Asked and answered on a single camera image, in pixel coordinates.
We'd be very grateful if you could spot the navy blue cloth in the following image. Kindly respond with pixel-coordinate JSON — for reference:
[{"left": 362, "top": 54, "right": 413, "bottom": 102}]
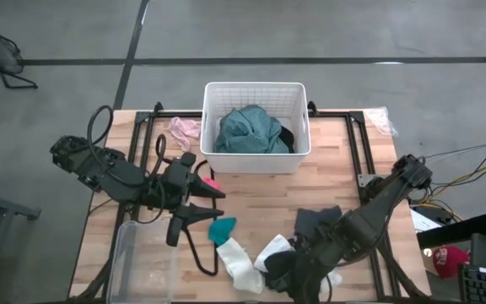
[{"left": 295, "top": 205, "right": 343, "bottom": 240}]

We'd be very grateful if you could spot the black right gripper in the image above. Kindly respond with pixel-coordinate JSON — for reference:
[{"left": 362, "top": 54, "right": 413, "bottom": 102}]
[{"left": 287, "top": 223, "right": 349, "bottom": 304}]

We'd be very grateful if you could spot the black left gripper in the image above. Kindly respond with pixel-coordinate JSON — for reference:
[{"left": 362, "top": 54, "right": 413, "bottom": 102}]
[{"left": 160, "top": 152, "right": 226, "bottom": 247}]

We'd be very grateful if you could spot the grey cable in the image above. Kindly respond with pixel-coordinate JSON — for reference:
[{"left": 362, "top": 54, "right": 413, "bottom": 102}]
[{"left": 426, "top": 144, "right": 486, "bottom": 166}]

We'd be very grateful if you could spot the small teal sock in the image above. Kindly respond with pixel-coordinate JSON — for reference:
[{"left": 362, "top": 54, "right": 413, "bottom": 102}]
[{"left": 208, "top": 216, "right": 238, "bottom": 247}]

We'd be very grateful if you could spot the small black cloth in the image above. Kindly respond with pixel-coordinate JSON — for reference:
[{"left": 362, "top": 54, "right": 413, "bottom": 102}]
[{"left": 262, "top": 250, "right": 299, "bottom": 293}]

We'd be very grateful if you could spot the black desk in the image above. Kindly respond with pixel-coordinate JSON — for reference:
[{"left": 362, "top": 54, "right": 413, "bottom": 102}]
[{"left": 415, "top": 213, "right": 486, "bottom": 250}]

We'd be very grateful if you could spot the black metal table frame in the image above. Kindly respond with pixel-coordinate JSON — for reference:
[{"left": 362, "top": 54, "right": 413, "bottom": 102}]
[{"left": 67, "top": 100, "right": 432, "bottom": 304}]

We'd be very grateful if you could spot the yellow cable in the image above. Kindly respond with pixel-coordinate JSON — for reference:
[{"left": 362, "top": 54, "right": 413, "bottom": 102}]
[{"left": 411, "top": 163, "right": 486, "bottom": 223}]

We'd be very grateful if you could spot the white plastic laundry basket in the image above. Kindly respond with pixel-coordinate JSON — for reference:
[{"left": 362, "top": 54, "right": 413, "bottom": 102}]
[{"left": 199, "top": 81, "right": 311, "bottom": 175}]

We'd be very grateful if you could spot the teal polka dot cloth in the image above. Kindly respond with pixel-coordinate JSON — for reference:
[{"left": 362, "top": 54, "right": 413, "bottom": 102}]
[{"left": 214, "top": 104, "right": 290, "bottom": 155}]

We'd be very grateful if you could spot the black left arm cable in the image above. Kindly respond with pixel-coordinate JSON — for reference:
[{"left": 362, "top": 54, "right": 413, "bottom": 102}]
[{"left": 85, "top": 105, "right": 168, "bottom": 187}]

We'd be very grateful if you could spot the black keyboard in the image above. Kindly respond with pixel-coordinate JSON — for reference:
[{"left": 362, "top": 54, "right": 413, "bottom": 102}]
[{"left": 457, "top": 263, "right": 486, "bottom": 304}]

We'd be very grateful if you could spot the large clear plastic bin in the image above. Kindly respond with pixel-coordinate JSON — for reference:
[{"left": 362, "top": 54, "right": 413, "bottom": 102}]
[{"left": 107, "top": 219, "right": 179, "bottom": 304}]

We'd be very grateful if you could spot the white cloth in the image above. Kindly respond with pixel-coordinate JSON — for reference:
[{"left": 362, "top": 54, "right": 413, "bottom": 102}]
[
  {"left": 317, "top": 269, "right": 343, "bottom": 295},
  {"left": 254, "top": 234, "right": 295, "bottom": 274}
]

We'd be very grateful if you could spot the white ribbed sock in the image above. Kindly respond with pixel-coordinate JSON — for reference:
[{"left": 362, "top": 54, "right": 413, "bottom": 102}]
[{"left": 216, "top": 236, "right": 265, "bottom": 296}]

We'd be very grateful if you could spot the red cap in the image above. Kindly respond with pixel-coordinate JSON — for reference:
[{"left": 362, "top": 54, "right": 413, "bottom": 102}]
[{"left": 431, "top": 245, "right": 471, "bottom": 280}]

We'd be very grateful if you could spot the light pink cloth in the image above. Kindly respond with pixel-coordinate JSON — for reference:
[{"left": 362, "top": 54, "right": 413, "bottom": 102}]
[{"left": 169, "top": 117, "right": 203, "bottom": 153}]

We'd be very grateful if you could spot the hot pink sock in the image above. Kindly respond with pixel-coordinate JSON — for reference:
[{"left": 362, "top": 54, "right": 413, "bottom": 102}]
[{"left": 202, "top": 176, "right": 223, "bottom": 192}]

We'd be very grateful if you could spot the clear plastic bag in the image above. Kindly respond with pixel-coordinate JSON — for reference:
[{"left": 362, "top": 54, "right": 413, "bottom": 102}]
[{"left": 363, "top": 106, "right": 399, "bottom": 138}]

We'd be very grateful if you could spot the large black garment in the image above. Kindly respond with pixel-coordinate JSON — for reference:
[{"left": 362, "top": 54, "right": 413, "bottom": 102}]
[{"left": 278, "top": 125, "right": 297, "bottom": 154}]

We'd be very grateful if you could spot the white paper sheet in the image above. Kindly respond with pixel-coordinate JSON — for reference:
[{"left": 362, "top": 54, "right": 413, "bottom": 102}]
[{"left": 409, "top": 209, "right": 442, "bottom": 234}]

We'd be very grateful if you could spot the black velvet clothes hanger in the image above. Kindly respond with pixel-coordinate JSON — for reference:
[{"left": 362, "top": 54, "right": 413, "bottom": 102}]
[{"left": 181, "top": 159, "right": 219, "bottom": 278}]

